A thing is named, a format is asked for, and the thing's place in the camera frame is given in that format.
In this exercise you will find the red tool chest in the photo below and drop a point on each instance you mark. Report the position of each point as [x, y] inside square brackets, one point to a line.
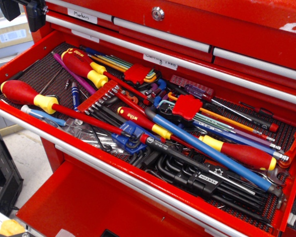
[247, 43]

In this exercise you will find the blue purple short hex keys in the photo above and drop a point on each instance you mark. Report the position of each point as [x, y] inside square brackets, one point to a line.
[156, 92]

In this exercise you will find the silver open end wrench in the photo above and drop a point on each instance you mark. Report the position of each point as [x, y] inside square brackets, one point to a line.
[277, 176]

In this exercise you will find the open red tool drawer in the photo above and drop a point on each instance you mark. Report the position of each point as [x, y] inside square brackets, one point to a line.
[150, 194]

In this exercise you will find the coloured hex key set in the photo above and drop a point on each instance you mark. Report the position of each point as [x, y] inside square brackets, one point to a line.
[186, 109]

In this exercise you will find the red bit holder strip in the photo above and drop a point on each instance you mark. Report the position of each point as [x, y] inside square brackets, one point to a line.
[105, 92]

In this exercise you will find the black bit driver handle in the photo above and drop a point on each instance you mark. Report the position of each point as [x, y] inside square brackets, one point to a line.
[163, 148]

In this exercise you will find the red yellow screwdriver right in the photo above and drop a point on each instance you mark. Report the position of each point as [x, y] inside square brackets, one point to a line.
[252, 157]

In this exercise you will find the silver cabinet lock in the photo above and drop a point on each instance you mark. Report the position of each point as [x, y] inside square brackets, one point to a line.
[157, 13]

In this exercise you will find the black Tekton hex key set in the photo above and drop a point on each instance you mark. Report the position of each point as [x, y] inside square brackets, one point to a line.
[218, 185]

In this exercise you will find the small red Wiha screwdriver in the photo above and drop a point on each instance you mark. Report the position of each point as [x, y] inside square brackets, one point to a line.
[143, 121]

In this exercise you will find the blue pocket screwdriver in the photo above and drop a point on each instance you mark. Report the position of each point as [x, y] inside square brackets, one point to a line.
[75, 96]

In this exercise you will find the large red yellow screwdriver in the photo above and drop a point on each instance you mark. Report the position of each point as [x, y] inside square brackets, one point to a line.
[20, 92]

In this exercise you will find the blue hex key holder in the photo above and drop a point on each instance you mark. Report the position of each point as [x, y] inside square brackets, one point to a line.
[131, 144]

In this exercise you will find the purple clear handle screwdriver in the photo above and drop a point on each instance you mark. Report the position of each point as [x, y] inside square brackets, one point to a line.
[202, 95]

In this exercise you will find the cardboard box background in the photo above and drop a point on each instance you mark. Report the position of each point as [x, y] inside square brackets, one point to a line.
[14, 32]

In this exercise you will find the white Markers label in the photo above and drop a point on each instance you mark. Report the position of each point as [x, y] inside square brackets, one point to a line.
[82, 16]

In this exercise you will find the rainbow hex key set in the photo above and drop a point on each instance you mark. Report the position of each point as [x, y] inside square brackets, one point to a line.
[134, 74]

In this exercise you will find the black device top left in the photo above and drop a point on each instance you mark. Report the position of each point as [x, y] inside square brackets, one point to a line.
[36, 11]

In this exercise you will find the black red pen screwdriver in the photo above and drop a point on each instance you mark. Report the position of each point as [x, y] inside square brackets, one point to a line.
[261, 122]

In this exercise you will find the white Cutting Tools label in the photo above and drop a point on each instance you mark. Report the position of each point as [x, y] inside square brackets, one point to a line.
[161, 62]

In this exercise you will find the black case left floor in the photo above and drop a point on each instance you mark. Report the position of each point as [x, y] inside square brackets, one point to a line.
[11, 182]

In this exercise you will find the blue handled long tool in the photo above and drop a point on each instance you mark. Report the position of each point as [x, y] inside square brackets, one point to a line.
[216, 155]

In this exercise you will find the purple pen tool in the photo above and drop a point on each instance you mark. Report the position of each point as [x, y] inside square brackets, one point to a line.
[79, 79]

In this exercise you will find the red yellow Wiha screwdriver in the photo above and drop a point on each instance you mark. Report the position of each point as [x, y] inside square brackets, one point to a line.
[80, 63]

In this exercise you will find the red empty bit rail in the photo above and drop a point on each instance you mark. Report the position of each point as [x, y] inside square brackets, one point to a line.
[183, 82]

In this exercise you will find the blue white precision screwdriver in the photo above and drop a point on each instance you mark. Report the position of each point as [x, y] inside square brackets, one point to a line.
[73, 126]

